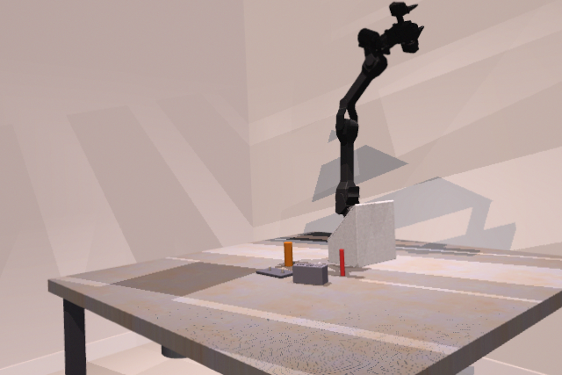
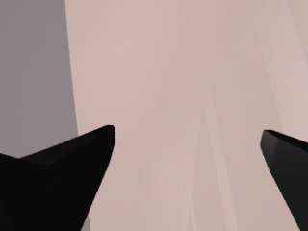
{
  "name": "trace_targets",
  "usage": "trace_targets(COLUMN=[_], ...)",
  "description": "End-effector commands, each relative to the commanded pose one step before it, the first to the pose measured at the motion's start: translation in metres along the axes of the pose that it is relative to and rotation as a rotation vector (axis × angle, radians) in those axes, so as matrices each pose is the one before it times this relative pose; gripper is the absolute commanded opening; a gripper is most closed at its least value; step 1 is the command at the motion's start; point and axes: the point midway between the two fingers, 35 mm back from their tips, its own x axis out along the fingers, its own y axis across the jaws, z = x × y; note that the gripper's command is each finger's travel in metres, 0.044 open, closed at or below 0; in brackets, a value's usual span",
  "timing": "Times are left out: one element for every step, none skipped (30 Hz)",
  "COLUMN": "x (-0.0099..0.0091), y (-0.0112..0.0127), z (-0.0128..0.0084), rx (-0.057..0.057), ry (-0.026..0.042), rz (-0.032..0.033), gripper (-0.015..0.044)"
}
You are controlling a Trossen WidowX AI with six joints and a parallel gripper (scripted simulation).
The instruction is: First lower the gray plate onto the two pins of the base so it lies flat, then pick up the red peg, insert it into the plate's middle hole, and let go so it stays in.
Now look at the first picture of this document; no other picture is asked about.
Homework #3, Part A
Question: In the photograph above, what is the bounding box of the orange cylinder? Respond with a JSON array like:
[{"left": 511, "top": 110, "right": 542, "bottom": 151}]
[{"left": 284, "top": 242, "right": 293, "bottom": 266}]

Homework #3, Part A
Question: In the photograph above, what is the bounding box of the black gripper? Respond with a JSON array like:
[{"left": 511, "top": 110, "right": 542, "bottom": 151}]
[{"left": 385, "top": 2, "right": 424, "bottom": 53}]

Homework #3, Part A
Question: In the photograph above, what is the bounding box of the dark red peg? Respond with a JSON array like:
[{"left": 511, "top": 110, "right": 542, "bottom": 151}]
[{"left": 339, "top": 249, "right": 345, "bottom": 276}]

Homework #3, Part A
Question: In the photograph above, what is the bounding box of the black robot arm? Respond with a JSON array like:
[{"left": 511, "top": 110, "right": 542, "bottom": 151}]
[{"left": 335, "top": 20, "right": 420, "bottom": 218}]

